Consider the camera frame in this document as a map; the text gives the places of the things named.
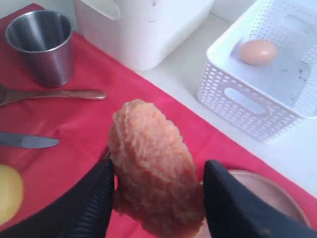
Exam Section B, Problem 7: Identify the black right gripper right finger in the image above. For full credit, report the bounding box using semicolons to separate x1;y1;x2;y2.
203;160;317;238

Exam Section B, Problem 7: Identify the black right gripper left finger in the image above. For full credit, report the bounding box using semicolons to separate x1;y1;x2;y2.
0;159;114;238

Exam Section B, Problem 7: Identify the fried chicken piece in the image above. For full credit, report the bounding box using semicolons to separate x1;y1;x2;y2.
108;99;205;238

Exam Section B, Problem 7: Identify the yellow lemon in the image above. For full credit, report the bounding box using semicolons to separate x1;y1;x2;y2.
0;165;24;225

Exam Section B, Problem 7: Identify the brown egg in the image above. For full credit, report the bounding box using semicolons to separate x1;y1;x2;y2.
239;39;277;66

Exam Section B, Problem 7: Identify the brown wooden plate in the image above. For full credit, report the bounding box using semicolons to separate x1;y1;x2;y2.
229;170;311;227

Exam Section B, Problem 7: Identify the red table cloth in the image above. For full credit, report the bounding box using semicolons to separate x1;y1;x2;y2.
0;2;317;238

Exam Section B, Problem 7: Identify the metal table knife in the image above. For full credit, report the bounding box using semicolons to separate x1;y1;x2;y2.
0;132;59;149

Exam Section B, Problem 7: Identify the brown wooden spoon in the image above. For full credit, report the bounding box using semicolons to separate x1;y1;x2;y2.
0;85;106;106

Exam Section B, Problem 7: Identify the stainless steel cup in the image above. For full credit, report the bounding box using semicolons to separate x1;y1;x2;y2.
5;9;75;88

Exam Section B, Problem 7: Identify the cream plastic storage bin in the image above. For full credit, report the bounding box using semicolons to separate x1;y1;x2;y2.
74;0;213;71

